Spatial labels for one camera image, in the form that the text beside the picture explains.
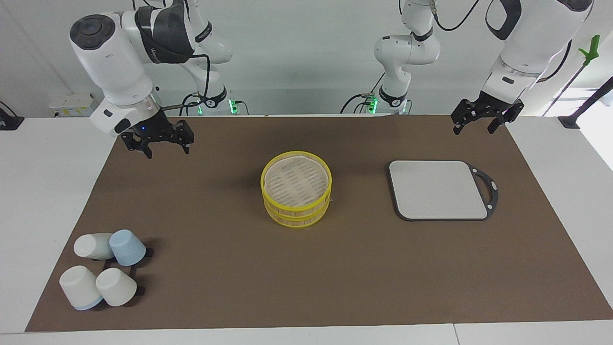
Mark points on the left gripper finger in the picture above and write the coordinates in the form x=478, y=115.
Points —
x=463, y=115
x=507, y=115

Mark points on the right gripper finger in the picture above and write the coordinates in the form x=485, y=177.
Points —
x=186, y=136
x=139, y=144

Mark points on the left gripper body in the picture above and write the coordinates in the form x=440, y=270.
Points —
x=493, y=106

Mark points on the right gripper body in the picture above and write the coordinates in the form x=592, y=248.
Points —
x=152, y=128

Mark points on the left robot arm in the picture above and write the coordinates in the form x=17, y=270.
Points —
x=527, y=43

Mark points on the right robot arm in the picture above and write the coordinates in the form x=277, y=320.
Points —
x=115, y=62

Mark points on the white steamer liner paper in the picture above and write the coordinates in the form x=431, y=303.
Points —
x=297, y=181

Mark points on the yellow bamboo steamer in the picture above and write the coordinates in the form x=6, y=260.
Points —
x=287, y=215

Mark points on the black stand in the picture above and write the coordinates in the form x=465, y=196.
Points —
x=582, y=108
x=8, y=120

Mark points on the white box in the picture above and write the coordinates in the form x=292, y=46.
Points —
x=72, y=104

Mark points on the grey cutting board black rim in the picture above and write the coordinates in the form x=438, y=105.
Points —
x=438, y=189

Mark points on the light blue cup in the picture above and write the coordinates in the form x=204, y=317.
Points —
x=128, y=248

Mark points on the green clamp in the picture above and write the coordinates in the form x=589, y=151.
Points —
x=593, y=48

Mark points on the cream cup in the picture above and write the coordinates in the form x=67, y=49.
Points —
x=117, y=286

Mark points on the black cup rack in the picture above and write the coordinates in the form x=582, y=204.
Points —
x=139, y=290

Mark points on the white cup with blue rim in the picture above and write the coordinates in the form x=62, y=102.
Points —
x=79, y=287

